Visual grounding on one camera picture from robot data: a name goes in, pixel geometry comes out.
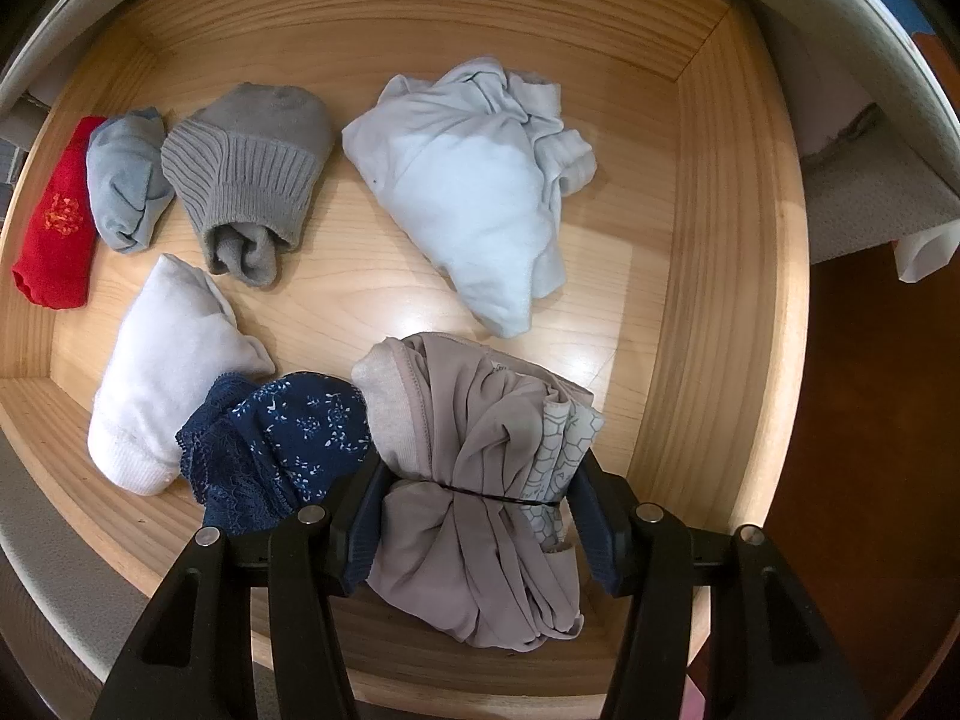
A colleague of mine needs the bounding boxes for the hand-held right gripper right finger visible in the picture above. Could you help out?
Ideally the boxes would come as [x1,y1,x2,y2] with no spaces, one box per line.
[566,450,871,720]

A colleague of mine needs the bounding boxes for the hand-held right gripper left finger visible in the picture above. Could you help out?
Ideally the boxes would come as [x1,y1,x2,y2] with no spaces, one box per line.
[90,457,391,720]

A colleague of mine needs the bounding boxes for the navy floral underwear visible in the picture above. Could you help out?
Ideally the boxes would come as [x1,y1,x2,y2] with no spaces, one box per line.
[175,371,372,537]

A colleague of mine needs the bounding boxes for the beige underwear bundle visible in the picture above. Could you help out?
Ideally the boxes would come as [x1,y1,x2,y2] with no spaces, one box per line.
[351,331,605,650]

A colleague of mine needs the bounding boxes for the white sock roll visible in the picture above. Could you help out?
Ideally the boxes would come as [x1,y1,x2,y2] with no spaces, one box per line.
[86,253,277,496]

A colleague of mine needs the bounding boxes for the light blue white underwear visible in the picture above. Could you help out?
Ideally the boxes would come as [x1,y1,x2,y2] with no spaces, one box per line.
[341,64,597,338]

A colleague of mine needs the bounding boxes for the grey ribbed sock roll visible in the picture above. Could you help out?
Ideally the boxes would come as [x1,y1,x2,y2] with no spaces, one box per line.
[160,84,336,287]

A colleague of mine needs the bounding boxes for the red embroidered socks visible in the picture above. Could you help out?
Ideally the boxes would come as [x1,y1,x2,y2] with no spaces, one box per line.
[11,116,110,310]

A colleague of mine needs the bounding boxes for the blue-grey sock roll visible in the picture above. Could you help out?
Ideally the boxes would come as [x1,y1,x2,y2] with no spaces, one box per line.
[85,109,177,254]

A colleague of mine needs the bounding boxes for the wooden drawer grey front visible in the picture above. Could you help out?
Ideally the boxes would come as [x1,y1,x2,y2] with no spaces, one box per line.
[0,0,811,720]

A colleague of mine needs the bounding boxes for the grey bedside cabinet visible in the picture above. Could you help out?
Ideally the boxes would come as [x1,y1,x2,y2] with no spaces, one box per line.
[795,142,960,267]

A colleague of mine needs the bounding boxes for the blue foam mat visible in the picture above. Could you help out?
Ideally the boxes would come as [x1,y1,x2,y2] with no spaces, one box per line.
[892,0,946,38]

